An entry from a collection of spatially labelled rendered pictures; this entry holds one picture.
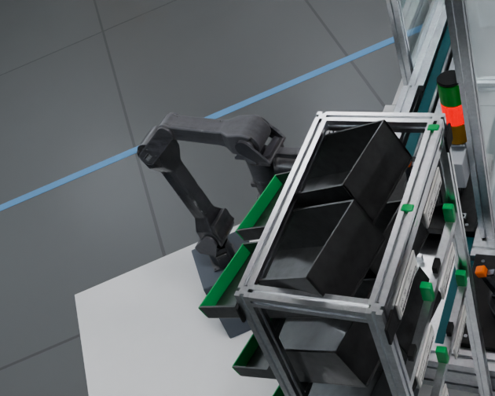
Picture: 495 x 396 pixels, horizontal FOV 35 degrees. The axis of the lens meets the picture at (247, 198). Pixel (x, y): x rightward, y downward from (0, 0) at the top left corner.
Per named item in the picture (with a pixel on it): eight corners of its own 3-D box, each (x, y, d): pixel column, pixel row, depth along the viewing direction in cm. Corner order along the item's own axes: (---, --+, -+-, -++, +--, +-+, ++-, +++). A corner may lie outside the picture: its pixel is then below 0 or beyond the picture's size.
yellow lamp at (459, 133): (444, 144, 163) (441, 126, 160) (449, 128, 166) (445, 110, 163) (468, 145, 161) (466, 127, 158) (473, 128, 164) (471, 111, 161)
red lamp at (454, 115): (441, 126, 160) (438, 108, 157) (445, 110, 163) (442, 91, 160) (466, 126, 158) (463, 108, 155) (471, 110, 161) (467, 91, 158)
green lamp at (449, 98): (438, 108, 157) (434, 88, 154) (442, 91, 160) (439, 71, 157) (463, 108, 155) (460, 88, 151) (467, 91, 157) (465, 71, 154)
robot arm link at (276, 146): (232, 142, 148) (289, 147, 142) (250, 113, 152) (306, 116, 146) (250, 185, 155) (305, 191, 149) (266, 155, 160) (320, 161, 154)
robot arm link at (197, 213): (130, 148, 164) (152, 145, 160) (147, 124, 168) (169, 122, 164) (207, 250, 182) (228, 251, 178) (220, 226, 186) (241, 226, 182)
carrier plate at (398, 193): (375, 229, 195) (373, 223, 194) (398, 160, 209) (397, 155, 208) (474, 237, 184) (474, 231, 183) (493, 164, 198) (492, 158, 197)
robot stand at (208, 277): (217, 298, 207) (190, 250, 193) (266, 277, 207) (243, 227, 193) (229, 339, 196) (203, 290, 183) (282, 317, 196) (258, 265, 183)
